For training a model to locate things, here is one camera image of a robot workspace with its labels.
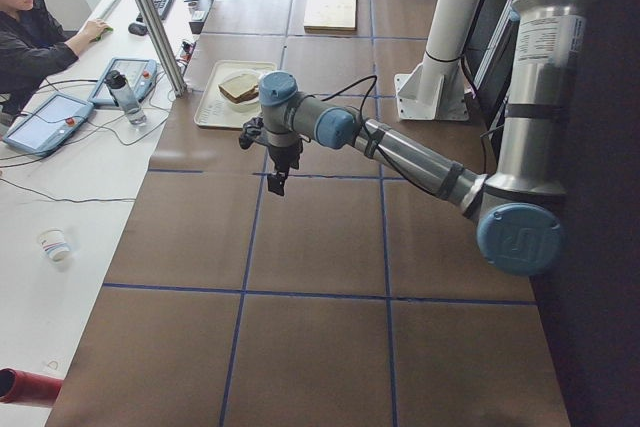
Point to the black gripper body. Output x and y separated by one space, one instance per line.
284 155

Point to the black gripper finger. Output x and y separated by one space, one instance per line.
276 182

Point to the white round plate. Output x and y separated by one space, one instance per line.
232 74

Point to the bread slice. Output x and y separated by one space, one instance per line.
240 88

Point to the person's hand on desk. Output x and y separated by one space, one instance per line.
93 30

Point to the cream bear serving tray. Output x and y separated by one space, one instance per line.
217 111

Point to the bamboo cutting board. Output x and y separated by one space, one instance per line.
336 15

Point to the clear water bottle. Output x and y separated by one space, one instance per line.
124 97

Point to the black computer mouse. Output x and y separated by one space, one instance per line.
137 28

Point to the paper cup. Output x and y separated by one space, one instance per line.
53 242

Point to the blue teach pendant near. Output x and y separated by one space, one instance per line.
42 132

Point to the person in black jacket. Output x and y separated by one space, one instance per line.
34 46

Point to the red cylinder object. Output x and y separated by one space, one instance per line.
26 388

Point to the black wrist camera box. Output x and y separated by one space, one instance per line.
252 133

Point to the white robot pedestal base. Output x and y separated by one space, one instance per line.
434 90

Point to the aluminium camera post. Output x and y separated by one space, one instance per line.
162 46

